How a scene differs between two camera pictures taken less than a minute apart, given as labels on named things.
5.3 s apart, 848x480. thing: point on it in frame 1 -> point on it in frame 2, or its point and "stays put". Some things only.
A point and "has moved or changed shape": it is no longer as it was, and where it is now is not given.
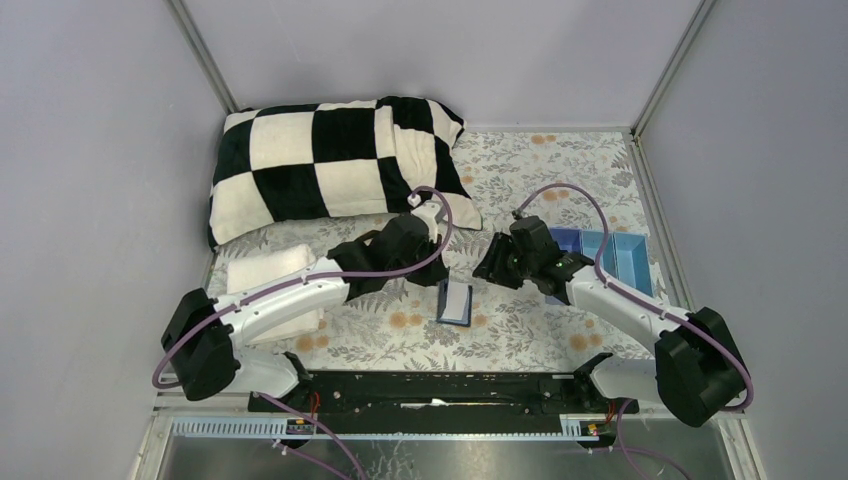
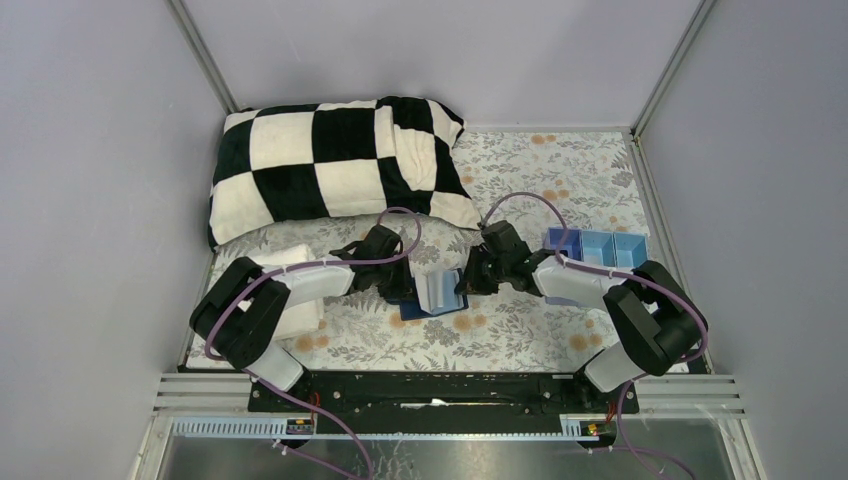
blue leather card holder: x=454 y=302 has moved or changed shape
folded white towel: x=256 y=270 stays put
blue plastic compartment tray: x=626 y=254 stays put
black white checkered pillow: x=282 y=167 stays put
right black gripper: x=495 y=263 -> x=478 y=276
